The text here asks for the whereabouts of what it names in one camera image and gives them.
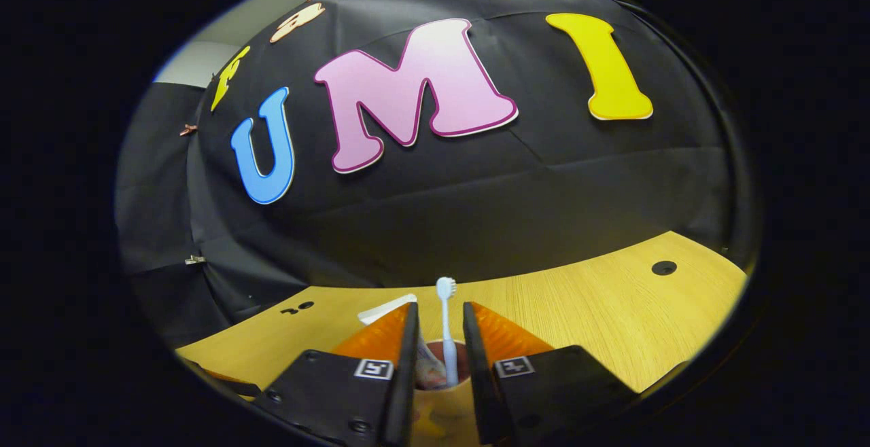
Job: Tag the black backdrop cloth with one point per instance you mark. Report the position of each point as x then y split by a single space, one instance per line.
476 195

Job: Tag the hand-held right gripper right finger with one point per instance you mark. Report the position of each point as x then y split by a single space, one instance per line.
476 372

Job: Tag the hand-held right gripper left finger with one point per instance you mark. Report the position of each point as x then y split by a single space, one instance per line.
408 365

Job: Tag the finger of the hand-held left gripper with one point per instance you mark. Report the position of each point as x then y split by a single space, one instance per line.
238 387

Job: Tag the wooden desktop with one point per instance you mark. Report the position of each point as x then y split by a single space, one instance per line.
612 311

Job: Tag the beige cup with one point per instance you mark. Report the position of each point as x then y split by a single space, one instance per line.
442 413

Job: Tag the white toothpaste tube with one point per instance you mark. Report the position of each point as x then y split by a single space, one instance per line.
384 311

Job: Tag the white cloth clip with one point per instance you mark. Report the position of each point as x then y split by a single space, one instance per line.
195 259

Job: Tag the copper cloth clip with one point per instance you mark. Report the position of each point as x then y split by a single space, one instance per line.
188 130

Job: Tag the white toothbrush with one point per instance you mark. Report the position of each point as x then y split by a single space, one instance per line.
446 325

